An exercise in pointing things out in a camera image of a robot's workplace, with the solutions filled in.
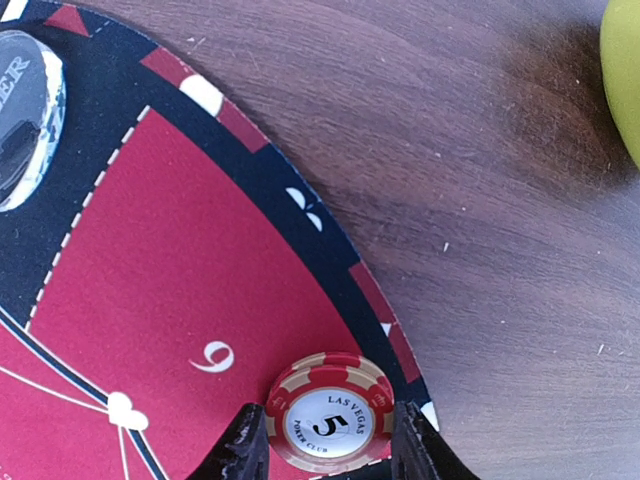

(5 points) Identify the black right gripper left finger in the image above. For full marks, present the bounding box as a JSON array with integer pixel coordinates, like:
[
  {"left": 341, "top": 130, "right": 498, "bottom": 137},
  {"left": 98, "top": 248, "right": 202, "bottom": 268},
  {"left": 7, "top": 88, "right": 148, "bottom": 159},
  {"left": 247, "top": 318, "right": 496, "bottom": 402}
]
[{"left": 187, "top": 403, "right": 270, "bottom": 480}]

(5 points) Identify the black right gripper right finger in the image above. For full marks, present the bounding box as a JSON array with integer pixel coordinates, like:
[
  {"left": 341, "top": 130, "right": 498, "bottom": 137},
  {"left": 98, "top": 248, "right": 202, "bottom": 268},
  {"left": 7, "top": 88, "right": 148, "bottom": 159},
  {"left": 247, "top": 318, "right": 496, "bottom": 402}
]
[{"left": 391, "top": 401, "right": 479, "bottom": 480}]

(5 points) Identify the red five poker chip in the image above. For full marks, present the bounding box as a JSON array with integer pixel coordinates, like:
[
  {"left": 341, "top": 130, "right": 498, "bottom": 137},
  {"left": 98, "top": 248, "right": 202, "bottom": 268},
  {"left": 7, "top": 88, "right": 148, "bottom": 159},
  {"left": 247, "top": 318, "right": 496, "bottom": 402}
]
[{"left": 266, "top": 352, "right": 395, "bottom": 474}]

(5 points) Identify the round red black poker mat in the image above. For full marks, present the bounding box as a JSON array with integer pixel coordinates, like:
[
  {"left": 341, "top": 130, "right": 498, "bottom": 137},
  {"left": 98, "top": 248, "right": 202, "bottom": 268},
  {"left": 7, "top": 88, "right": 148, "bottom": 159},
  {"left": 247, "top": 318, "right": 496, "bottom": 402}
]
[{"left": 1, "top": 1, "right": 436, "bottom": 479}]

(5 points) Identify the green plastic bowl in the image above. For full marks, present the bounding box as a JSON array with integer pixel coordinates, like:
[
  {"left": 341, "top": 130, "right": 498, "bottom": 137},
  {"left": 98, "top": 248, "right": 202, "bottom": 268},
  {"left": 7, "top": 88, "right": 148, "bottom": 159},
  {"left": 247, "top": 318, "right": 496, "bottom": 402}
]
[{"left": 600, "top": 0, "right": 639, "bottom": 166}]

